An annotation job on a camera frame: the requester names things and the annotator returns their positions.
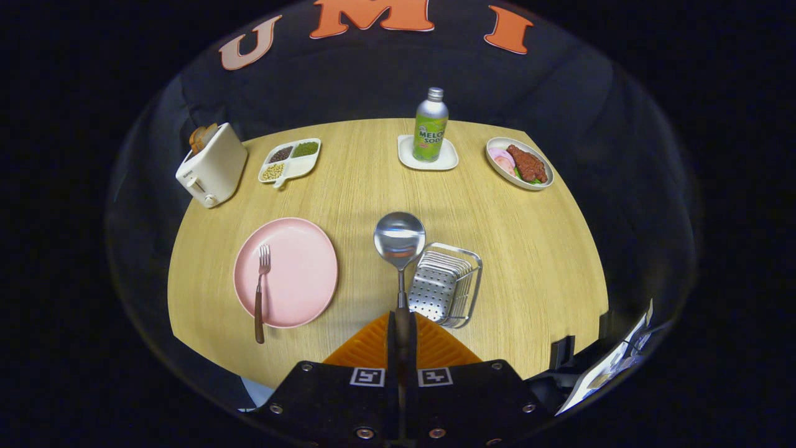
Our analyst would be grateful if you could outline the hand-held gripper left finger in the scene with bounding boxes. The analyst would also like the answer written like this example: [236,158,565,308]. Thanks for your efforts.
[251,311,399,444]

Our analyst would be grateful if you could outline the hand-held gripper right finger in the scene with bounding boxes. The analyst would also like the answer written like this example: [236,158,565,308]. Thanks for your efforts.
[399,311,552,445]

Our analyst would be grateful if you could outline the metal spoon with brown handle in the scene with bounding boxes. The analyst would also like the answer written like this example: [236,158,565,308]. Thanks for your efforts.
[373,211,427,330]

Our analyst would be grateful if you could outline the white oval plate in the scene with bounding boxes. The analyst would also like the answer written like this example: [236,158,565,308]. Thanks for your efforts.
[485,137,555,191]

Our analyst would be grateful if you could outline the white square coaster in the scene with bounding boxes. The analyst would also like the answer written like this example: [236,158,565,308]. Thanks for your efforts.
[397,134,460,172]

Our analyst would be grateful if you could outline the pink ham slices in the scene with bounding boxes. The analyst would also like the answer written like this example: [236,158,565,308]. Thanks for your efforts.
[489,147,517,177]

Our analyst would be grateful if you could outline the metal fork with brown handle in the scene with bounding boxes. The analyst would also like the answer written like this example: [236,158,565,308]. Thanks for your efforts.
[254,244,272,345]

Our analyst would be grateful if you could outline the metal drain basket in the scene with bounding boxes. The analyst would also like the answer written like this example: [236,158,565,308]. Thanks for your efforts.
[407,242,483,329]

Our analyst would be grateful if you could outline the pink round plate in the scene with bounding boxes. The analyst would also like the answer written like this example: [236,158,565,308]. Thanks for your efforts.
[233,217,340,329]

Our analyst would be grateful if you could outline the white device with cables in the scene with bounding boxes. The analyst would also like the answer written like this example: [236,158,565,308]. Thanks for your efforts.
[555,299,654,416]

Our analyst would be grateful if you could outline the white toaster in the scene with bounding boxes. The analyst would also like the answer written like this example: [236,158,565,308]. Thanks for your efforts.
[175,123,249,208]

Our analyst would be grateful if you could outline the green soda bottle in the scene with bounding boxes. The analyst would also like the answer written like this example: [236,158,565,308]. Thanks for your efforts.
[413,87,450,163]

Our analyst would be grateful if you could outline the white divided dish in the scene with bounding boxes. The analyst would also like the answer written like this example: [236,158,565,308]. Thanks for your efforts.
[258,138,322,189]

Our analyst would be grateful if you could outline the red brown meat slice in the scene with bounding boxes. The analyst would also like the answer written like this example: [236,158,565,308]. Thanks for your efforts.
[506,144,549,184]

